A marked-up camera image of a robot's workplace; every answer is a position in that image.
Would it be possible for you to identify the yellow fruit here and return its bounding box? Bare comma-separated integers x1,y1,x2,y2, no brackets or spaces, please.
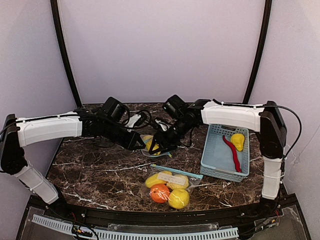
141,135,161,156

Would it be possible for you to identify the yellow mango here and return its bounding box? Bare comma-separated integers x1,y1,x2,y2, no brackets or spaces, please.
145,173,167,189

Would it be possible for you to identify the clear zip bag blue zipper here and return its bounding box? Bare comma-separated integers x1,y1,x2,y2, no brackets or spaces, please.
138,164,203,210

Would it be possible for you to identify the pale yellow potato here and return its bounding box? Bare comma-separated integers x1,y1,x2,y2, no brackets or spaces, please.
166,174,189,190

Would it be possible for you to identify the orange fruit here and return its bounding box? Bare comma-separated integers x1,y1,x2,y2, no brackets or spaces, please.
149,183,170,204

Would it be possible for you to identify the round yellow lemon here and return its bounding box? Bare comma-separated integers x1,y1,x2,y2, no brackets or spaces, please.
168,188,190,210

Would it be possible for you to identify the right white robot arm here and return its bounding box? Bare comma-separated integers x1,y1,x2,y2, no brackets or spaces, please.
148,95,288,201

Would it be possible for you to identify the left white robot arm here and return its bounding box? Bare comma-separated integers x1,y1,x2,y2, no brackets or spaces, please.
0,97,146,205

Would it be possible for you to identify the light blue plastic basket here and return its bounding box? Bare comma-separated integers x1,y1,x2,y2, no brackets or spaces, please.
200,124,250,183

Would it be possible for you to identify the red chili pepper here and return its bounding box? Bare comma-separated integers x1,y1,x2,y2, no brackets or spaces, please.
222,135,242,173

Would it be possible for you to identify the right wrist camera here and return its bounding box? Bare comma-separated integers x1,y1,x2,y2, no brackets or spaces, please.
154,117,172,132

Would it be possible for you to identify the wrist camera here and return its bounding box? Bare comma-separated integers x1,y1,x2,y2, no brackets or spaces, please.
125,109,152,132
154,117,172,132

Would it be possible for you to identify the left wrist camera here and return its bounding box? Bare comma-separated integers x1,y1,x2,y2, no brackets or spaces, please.
125,109,152,132

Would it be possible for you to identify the black front table rail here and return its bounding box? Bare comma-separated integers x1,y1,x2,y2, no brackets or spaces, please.
42,189,276,228

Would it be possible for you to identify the slotted grey cable duct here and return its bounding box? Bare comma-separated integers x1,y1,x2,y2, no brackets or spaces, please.
31,214,239,240

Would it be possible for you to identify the black frame post left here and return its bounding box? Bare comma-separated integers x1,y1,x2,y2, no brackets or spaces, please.
50,0,82,109

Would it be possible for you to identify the black frame post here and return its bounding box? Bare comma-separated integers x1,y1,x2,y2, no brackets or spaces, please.
242,0,273,104
50,0,82,109

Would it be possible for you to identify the black frame post right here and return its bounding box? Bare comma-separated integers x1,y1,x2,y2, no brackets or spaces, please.
242,0,273,104

